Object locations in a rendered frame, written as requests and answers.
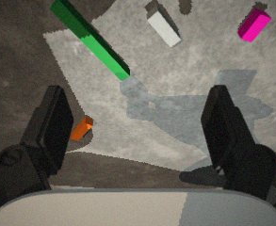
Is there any magenta rectangular block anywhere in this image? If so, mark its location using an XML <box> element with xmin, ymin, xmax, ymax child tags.
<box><xmin>237</xmin><ymin>8</ymin><xmax>271</xmax><ymax>42</ymax></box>

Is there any green rod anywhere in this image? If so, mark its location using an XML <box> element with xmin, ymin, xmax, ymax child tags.
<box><xmin>50</xmin><ymin>0</ymin><xmax>130</xmax><ymax>81</ymax></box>

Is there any orange rod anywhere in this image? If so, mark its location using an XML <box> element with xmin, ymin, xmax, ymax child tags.
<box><xmin>71</xmin><ymin>117</ymin><xmax>93</xmax><ymax>141</ymax></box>

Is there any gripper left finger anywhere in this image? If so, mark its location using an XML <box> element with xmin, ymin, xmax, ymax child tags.
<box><xmin>0</xmin><ymin>86</ymin><xmax>73</xmax><ymax>207</ymax></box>

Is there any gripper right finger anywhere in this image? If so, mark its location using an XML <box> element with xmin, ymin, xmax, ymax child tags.
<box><xmin>201</xmin><ymin>85</ymin><xmax>276</xmax><ymax>208</ymax></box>

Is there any grey rectangular rod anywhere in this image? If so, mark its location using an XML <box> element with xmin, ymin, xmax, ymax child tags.
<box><xmin>146</xmin><ymin>5</ymin><xmax>181</xmax><ymax>47</ymax></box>

